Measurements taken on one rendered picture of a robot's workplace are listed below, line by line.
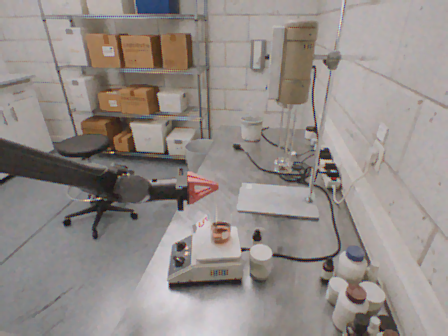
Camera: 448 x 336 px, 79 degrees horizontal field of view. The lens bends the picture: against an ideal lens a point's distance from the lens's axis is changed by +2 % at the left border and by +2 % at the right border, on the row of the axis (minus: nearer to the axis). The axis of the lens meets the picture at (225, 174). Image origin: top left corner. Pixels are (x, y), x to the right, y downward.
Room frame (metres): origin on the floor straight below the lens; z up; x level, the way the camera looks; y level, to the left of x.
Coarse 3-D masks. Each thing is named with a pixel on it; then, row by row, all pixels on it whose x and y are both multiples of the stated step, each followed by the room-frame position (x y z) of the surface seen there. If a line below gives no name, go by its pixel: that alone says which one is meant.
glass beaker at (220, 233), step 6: (210, 210) 0.58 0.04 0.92; (222, 210) 0.59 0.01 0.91; (228, 210) 0.59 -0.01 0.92; (210, 216) 0.58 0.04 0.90; (222, 216) 0.59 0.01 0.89; (228, 216) 0.58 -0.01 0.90; (210, 222) 0.55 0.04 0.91; (216, 222) 0.53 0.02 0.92; (228, 222) 0.54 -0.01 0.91; (210, 228) 0.55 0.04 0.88; (216, 228) 0.54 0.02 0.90; (222, 228) 0.53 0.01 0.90; (228, 228) 0.54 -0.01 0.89; (210, 234) 0.55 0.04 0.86; (216, 234) 0.54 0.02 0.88; (222, 234) 0.53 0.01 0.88; (228, 234) 0.54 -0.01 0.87; (216, 240) 0.54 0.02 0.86; (222, 240) 0.53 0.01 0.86; (228, 240) 0.54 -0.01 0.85
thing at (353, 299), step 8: (352, 288) 0.39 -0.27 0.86; (360, 288) 0.39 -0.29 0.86; (344, 296) 0.38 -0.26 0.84; (352, 296) 0.37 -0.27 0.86; (360, 296) 0.37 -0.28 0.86; (336, 304) 0.39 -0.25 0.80; (344, 304) 0.37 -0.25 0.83; (352, 304) 0.36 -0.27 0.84; (360, 304) 0.36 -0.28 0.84; (368, 304) 0.37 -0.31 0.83; (336, 312) 0.38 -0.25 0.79; (344, 312) 0.36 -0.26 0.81; (352, 312) 0.35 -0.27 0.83; (336, 320) 0.37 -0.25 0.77; (344, 320) 0.36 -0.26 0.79; (352, 320) 0.35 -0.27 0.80; (344, 328) 0.36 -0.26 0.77
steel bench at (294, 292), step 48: (240, 144) 1.44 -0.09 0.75; (288, 144) 1.44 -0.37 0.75; (336, 192) 0.93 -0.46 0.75; (240, 240) 0.65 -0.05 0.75; (288, 240) 0.65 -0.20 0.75; (336, 240) 0.65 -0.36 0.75; (144, 288) 0.47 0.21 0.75; (192, 288) 0.47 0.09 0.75; (240, 288) 0.47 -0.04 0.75; (288, 288) 0.47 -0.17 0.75
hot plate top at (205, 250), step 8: (200, 232) 0.59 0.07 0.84; (208, 232) 0.59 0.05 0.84; (232, 232) 0.59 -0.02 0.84; (200, 240) 0.55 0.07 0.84; (208, 240) 0.55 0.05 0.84; (232, 240) 0.55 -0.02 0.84; (200, 248) 0.52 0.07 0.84; (208, 248) 0.52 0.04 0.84; (216, 248) 0.52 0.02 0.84; (224, 248) 0.52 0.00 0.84; (232, 248) 0.52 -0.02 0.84; (240, 248) 0.52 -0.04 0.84; (200, 256) 0.50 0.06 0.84; (208, 256) 0.50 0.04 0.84; (216, 256) 0.50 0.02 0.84; (224, 256) 0.50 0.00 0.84; (232, 256) 0.50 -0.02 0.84; (240, 256) 0.50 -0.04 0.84
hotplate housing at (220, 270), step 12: (192, 252) 0.53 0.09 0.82; (192, 264) 0.49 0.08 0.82; (204, 264) 0.49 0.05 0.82; (216, 264) 0.49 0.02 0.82; (228, 264) 0.49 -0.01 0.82; (240, 264) 0.49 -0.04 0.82; (168, 276) 0.48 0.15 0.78; (180, 276) 0.48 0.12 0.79; (192, 276) 0.48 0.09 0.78; (204, 276) 0.48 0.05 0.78; (216, 276) 0.49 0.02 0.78; (228, 276) 0.49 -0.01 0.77; (240, 276) 0.49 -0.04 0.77
